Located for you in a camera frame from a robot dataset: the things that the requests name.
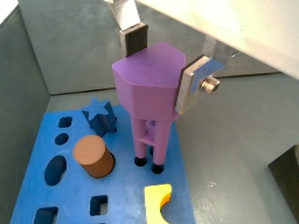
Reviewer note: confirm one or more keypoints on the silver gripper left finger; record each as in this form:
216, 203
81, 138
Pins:
131, 29

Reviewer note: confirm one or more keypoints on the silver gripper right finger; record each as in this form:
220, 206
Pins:
197, 73

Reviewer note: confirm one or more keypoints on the purple three prong object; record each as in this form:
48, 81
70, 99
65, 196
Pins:
147, 80

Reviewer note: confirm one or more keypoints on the blue shape sorter board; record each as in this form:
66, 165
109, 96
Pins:
58, 194

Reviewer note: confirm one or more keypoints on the blue star block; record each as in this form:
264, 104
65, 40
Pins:
100, 116

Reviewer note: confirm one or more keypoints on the brown cylinder block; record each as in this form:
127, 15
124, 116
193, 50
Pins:
92, 155

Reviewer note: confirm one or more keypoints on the yellow notched block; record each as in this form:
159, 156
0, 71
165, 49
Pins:
156, 197

